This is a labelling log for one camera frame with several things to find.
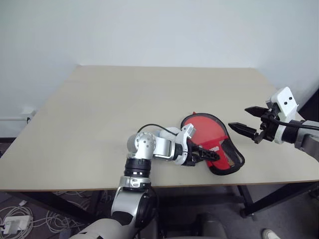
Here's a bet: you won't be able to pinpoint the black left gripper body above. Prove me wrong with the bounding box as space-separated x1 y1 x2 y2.
173 142 201 167

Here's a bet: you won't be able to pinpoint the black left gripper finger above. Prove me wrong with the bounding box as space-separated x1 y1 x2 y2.
198 148 221 163
187 142 208 153

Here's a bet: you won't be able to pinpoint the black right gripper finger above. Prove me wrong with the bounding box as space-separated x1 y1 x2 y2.
244 106 269 118
228 122 259 140

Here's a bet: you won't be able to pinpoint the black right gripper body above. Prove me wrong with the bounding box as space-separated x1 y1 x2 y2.
254 104 283 144

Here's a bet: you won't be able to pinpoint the red black mesh paddle case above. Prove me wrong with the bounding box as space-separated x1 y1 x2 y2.
180 111 246 177

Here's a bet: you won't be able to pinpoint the grey rounded shape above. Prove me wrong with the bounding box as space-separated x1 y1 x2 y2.
193 213 229 239

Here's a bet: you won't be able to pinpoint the white shoe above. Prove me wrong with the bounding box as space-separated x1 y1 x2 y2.
262 228 283 239

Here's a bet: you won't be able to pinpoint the white power adapter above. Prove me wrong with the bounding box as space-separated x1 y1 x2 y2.
1 215 33 235

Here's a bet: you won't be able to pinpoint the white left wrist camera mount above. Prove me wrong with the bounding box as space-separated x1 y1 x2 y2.
171 124 197 166

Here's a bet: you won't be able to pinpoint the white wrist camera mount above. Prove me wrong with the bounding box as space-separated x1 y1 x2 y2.
265 86 299 145
171 124 197 166

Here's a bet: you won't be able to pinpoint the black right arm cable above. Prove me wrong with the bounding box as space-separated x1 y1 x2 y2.
268 116 319 130

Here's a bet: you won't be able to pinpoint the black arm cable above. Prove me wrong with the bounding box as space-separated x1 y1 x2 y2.
137 123 178 136
268 116 319 130

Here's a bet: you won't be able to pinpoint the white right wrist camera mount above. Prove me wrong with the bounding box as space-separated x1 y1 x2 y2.
265 86 299 145

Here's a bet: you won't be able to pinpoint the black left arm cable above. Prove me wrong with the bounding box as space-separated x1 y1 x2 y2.
137 123 178 136

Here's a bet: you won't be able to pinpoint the black metal table frame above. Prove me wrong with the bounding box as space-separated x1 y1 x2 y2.
9 183 319 226

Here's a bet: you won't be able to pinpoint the white floor cables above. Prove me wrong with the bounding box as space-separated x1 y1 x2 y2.
0 190 100 239

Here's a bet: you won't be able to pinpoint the white wall socket box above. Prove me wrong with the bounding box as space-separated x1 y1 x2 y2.
22 106 37 123

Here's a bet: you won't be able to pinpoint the white wall cable trunking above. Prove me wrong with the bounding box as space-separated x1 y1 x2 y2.
0 116 27 122

